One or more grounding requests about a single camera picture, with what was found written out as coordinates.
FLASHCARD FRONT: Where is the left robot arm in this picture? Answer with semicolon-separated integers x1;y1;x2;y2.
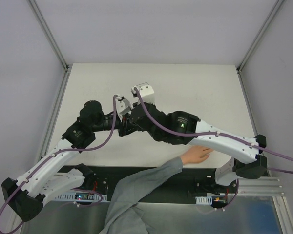
1;96;132;222

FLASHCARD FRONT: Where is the grey sleeved forearm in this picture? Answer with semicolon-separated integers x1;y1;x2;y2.
100;157;183;234

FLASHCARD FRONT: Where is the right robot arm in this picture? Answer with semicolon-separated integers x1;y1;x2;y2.
130;103;267;193

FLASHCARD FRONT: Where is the mannequin hand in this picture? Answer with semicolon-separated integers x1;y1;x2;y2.
180;146;213;165

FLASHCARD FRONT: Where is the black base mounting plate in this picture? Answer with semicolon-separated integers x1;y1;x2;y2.
55;166;237;208

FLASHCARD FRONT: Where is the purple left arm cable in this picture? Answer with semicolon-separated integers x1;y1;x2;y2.
0;94;124;234

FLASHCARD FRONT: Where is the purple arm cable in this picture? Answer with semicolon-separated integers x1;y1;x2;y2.
133;87;293;175
0;94;124;234

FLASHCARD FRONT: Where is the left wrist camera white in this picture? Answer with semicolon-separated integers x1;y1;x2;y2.
116;96;132;116

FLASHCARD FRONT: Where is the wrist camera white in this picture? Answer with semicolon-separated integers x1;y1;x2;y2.
131;82;155;104
116;96;132;116

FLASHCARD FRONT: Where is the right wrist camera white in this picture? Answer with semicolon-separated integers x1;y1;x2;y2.
131;82;155;104

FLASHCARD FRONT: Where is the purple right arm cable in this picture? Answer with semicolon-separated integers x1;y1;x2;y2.
133;87;293;175

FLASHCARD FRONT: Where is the aluminium frame post left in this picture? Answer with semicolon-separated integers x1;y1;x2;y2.
26;0;73;73

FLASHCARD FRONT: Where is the aluminium frame post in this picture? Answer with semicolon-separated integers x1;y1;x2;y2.
26;0;73;73
236;0;286;74

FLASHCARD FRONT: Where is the aluminium frame post right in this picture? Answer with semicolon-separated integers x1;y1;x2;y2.
236;0;286;74

